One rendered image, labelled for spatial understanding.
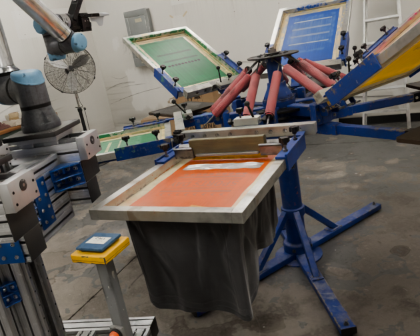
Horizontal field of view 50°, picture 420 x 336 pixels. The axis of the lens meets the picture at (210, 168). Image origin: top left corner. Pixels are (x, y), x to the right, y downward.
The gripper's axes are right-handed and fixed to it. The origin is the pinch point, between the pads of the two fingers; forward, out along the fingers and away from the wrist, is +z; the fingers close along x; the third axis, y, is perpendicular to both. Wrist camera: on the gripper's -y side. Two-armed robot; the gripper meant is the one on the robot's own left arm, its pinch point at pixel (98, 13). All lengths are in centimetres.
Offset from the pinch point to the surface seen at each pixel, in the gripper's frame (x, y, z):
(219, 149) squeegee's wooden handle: 70, 58, -6
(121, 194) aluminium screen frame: 56, 62, -54
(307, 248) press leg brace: 86, 139, 59
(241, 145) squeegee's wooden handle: 80, 55, -4
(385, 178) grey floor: 93, 156, 222
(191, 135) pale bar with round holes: 41, 61, 12
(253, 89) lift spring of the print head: 56, 44, 51
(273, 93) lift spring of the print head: 69, 45, 50
